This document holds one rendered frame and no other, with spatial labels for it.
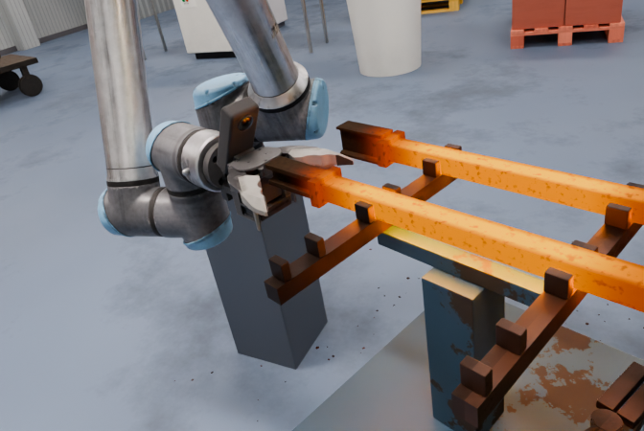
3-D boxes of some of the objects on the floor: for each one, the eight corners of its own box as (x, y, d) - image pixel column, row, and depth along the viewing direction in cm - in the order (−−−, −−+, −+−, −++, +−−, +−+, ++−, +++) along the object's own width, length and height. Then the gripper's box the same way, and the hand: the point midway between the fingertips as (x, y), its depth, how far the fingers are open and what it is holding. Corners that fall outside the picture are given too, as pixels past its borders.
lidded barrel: (435, 55, 444) (429, -41, 409) (418, 78, 395) (410, -29, 361) (366, 58, 468) (356, -32, 434) (342, 80, 420) (329, -19, 386)
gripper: (279, 168, 87) (371, 196, 73) (176, 223, 75) (264, 269, 62) (268, 119, 83) (363, 140, 69) (158, 170, 72) (247, 207, 58)
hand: (313, 181), depth 64 cm, fingers open, 14 cm apart
